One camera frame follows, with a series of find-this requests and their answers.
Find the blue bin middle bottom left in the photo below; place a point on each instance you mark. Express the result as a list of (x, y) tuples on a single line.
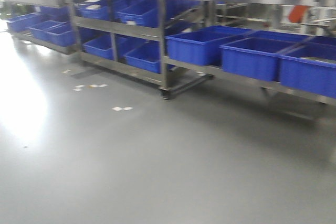
[(102, 46)]

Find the blue bin rack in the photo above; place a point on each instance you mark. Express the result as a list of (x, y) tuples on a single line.
[(202, 47), (308, 67), (57, 33), (255, 56)]

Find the blue bin left rack lower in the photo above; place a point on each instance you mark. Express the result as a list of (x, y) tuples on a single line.
[(57, 33)]

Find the blue bin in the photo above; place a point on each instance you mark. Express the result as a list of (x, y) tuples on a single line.
[(102, 46), (146, 56)]

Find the steel wheeled rack middle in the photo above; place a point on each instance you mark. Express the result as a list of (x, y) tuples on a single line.
[(174, 77)]

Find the steel rack right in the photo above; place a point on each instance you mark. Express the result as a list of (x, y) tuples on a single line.
[(265, 86)]

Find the steel rack far left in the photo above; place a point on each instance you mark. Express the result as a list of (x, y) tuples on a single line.
[(43, 10)]

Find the blue bin shelf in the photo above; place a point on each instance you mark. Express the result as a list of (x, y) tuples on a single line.
[(146, 12), (101, 9)]

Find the blue bin middle shelf left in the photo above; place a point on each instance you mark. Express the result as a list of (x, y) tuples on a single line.
[(101, 9)]

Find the blue bin middle bottom right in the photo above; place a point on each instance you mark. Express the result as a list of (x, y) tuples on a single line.
[(146, 56)]

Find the blue bin middle shelf right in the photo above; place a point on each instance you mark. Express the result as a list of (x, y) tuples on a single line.
[(146, 12)]

